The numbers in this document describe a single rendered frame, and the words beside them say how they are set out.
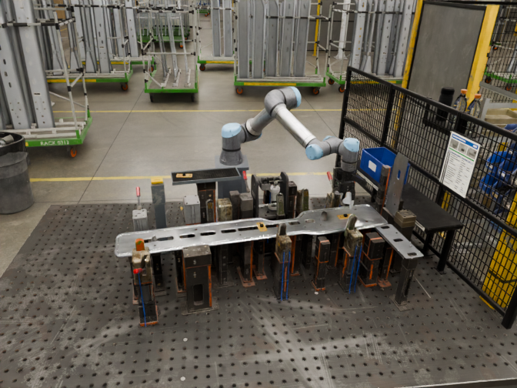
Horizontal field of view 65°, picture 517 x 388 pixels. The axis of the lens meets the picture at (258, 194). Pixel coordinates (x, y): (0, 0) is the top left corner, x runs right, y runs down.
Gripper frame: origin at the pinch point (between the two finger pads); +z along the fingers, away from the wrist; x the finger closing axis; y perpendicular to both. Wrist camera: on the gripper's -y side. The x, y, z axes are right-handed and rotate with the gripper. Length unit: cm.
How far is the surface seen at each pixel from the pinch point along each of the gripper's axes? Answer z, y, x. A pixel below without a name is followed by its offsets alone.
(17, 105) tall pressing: 47, 257, -408
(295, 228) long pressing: 8.0, 30.0, 5.1
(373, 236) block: 10.2, -6.9, 18.3
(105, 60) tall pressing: 55, 171, -762
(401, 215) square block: 2.5, -23.9, 13.9
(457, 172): -17, -55, 11
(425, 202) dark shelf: 5.6, -48.7, -0.4
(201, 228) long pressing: 8, 76, -5
